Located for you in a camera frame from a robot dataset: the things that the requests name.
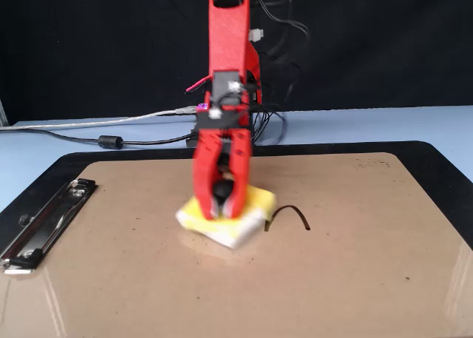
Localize black backdrop cloth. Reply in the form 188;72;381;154
0;0;473;126

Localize silver braided USB cable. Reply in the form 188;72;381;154
0;104;200;132

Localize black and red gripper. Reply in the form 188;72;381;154
191;107;254;221

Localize brown clipboard board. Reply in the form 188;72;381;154
0;152;473;338

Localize yellow sponge with black knob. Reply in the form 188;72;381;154
174;178;278;251

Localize silver metal clipboard clip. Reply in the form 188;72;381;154
0;178;99;277

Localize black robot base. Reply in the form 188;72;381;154
186;110;256;149

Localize black desk mat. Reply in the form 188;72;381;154
0;141;473;260

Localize red wire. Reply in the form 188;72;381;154
185;75;214;94

